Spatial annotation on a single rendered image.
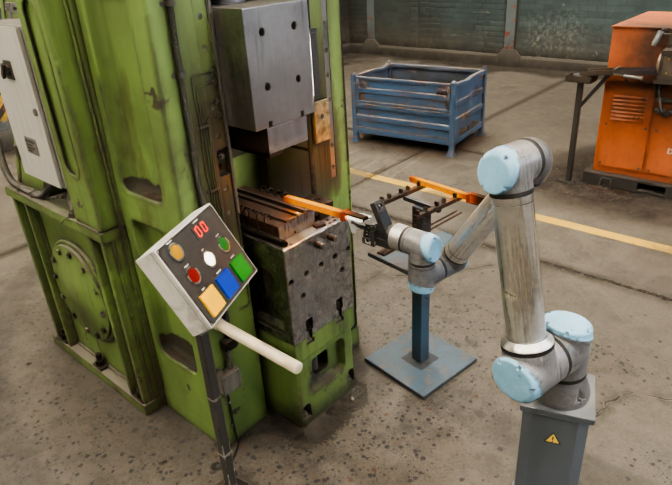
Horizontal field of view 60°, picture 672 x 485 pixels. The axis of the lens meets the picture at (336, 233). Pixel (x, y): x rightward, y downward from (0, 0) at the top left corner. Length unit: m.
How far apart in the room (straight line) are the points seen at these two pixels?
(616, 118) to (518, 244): 3.65
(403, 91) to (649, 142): 2.24
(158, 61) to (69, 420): 1.83
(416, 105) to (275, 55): 3.91
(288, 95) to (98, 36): 0.69
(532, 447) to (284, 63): 1.53
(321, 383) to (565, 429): 1.13
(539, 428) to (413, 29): 9.31
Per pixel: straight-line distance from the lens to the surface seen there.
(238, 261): 1.93
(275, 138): 2.13
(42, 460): 3.01
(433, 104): 5.82
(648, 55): 5.08
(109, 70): 2.32
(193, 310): 1.74
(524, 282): 1.67
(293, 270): 2.27
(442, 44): 10.59
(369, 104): 6.15
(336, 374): 2.78
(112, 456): 2.88
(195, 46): 2.06
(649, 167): 5.25
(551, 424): 2.06
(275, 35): 2.09
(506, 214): 1.61
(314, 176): 2.53
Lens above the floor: 1.94
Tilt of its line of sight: 26 degrees down
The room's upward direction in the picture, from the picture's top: 4 degrees counter-clockwise
